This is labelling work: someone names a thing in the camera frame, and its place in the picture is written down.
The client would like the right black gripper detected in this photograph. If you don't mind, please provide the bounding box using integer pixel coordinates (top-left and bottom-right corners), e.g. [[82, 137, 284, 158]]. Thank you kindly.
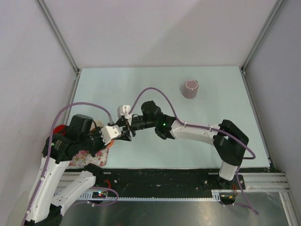
[[114, 115, 156, 142]]

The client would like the red mug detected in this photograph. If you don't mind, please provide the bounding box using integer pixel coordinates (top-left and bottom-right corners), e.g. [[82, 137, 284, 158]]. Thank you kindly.
[[53, 124, 67, 136]]

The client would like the orange mug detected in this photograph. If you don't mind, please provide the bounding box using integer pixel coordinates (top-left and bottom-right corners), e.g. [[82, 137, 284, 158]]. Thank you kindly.
[[106, 140, 115, 149]]

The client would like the dark green mug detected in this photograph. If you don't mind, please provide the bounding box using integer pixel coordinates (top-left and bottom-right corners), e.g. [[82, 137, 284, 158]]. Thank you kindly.
[[90, 120, 103, 131]]

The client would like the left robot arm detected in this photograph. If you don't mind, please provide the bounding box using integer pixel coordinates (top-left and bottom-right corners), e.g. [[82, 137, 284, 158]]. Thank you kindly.
[[21, 114, 124, 226]]

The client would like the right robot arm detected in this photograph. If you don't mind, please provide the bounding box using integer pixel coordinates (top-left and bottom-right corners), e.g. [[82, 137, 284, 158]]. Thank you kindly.
[[116, 101, 249, 189]]

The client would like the mauve mug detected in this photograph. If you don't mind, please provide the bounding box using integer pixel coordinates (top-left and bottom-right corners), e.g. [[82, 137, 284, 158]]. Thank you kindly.
[[182, 80, 199, 99]]

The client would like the floral tray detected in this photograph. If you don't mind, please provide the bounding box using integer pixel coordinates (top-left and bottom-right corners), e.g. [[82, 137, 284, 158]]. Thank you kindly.
[[67, 148, 109, 169]]

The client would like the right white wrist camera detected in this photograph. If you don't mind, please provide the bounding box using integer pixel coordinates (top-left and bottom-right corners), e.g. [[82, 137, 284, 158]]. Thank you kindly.
[[117, 105, 132, 120]]

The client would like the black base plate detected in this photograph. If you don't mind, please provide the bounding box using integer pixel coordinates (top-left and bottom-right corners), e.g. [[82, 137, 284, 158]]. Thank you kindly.
[[84, 166, 246, 199]]

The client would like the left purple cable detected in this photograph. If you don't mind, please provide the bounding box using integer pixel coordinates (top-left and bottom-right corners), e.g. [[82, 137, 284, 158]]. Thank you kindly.
[[20, 102, 119, 226]]

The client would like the purple cable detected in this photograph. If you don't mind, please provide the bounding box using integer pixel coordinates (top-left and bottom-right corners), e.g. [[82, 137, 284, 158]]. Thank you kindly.
[[20, 102, 119, 226], [128, 87, 259, 216]]

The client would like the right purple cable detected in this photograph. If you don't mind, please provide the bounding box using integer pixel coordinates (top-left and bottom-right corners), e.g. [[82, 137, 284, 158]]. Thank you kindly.
[[128, 87, 259, 216]]

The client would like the white cable duct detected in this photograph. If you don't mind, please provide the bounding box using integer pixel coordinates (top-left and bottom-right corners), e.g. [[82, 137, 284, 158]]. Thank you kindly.
[[77, 191, 221, 202]]

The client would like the left aluminium frame post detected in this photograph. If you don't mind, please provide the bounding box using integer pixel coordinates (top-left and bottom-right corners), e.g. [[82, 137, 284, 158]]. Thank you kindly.
[[35, 0, 80, 76]]

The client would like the aluminium frame post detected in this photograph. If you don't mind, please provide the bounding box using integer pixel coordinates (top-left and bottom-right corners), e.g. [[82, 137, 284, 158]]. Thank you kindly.
[[241, 0, 287, 74], [35, 0, 80, 76]]

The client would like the right aluminium frame post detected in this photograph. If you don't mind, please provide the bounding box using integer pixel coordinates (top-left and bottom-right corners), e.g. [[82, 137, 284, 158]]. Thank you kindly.
[[241, 0, 287, 74]]

